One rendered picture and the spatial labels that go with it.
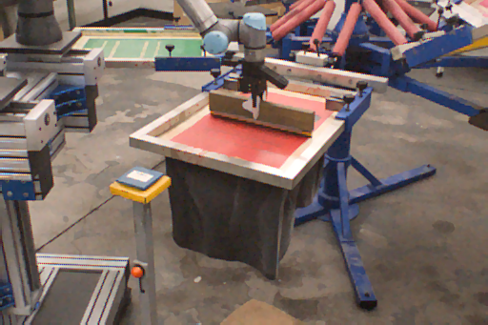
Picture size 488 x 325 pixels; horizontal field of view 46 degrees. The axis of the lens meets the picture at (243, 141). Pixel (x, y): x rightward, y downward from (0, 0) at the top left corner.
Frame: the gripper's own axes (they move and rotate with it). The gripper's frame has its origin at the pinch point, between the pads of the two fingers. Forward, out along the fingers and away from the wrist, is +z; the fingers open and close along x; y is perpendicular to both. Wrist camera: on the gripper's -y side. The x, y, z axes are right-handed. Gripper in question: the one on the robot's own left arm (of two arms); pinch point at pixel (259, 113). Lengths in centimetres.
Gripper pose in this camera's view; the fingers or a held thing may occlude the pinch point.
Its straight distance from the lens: 204.3
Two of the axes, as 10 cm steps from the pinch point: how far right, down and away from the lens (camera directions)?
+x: -4.6, 3.7, -8.1
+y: -8.9, -1.8, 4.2
